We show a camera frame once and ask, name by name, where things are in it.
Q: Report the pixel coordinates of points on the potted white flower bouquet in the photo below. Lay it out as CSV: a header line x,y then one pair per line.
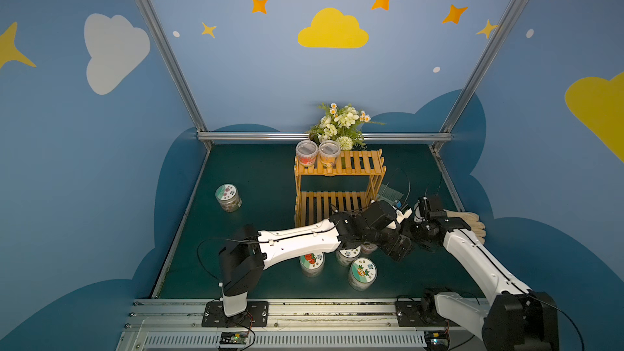
x,y
341,125

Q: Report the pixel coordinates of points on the clear seed cup red base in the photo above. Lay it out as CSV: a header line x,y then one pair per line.
x,y
306,153

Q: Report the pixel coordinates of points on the jar with floral lid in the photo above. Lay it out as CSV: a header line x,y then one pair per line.
x,y
228,197

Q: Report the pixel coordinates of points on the left small circuit board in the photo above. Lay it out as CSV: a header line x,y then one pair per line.
x,y
233,339

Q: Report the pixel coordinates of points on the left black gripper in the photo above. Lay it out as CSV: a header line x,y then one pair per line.
x,y
397,244

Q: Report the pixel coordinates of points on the clear seed cup orange base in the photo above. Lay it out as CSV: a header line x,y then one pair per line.
x,y
329,152

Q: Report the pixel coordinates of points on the jar with green tree lid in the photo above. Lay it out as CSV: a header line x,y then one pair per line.
x,y
346,257

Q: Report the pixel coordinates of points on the jar with strawberry lid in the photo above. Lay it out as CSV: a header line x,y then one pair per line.
x,y
312,264

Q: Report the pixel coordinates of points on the wooden slatted shelf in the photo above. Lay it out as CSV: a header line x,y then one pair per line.
x,y
351,184

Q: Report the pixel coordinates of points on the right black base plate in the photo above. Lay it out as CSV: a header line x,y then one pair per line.
x,y
412,313

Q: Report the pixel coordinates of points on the small circuit board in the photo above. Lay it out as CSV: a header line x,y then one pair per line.
x,y
233,339
436,341

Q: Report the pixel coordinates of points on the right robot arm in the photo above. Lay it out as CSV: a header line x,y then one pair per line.
x,y
515,317

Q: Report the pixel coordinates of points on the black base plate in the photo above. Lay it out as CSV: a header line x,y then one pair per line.
x,y
255,315
412,313

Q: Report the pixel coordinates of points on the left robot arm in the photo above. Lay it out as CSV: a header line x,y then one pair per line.
x,y
243,258

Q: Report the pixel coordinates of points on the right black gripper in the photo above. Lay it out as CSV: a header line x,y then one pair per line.
x,y
424,210

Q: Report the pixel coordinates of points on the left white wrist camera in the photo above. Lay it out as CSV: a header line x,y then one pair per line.
x,y
401,215

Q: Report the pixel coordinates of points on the right small circuit board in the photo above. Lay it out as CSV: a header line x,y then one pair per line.
x,y
436,341

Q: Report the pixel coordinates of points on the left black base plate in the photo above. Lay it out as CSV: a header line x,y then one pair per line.
x,y
255,315

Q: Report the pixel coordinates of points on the jar with pineapple lid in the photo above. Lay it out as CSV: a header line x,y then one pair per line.
x,y
362,274

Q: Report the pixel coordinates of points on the beige work glove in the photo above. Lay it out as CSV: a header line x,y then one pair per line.
x,y
473,220

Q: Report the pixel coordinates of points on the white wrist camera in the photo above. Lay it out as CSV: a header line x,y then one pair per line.
x,y
422,210
401,215

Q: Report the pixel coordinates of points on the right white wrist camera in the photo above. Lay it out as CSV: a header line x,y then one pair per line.
x,y
422,210

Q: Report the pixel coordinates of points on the aluminium mounting rail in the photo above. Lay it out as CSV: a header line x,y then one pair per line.
x,y
293,324

